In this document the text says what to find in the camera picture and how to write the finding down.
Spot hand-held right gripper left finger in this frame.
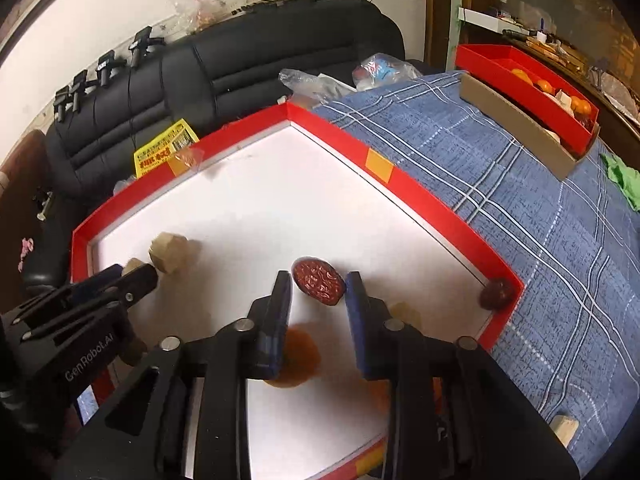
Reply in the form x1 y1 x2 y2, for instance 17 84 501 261
52 270 294 480

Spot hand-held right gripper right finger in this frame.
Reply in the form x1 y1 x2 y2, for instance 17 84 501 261
345 270 583 480

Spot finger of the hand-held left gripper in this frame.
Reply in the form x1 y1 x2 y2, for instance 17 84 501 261
0 264 126 323
10 262 160 343

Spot large orange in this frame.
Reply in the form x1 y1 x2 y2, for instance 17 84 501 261
262 325 321 390

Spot wrinkled red date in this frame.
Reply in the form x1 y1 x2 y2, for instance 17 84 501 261
292 257 346 307
479 277 517 311

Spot shallow red box white inside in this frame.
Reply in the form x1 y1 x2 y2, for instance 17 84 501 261
70 101 525 480

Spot yellow printed packet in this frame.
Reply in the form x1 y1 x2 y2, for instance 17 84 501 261
132 119 201 178

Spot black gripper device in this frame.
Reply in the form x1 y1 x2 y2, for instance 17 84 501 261
127 25 166 68
70 71 98 111
96 50 128 88

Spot blue plaid tablecloth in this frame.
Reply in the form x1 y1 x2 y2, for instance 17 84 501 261
75 71 640 471

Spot black leather sofa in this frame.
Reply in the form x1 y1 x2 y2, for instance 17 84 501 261
20 0 426 286

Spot brown cardboard box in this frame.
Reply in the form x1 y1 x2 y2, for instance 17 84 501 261
459 74 601 182

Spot plastic bags on sofa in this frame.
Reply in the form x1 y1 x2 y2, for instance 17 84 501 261
351 52 423 92

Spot red box with snacks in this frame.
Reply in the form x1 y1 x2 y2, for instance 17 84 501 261
455 44 601 158

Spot clear crinkled plastic bag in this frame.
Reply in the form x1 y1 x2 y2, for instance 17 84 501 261
175 0 236 31

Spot green cloth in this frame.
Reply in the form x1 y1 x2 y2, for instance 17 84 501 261
600 151 640 212

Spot wooden cabinet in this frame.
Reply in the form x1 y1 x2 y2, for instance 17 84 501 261
425 0 640 126

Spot white flat box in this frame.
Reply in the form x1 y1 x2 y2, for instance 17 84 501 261
457 7 506 31

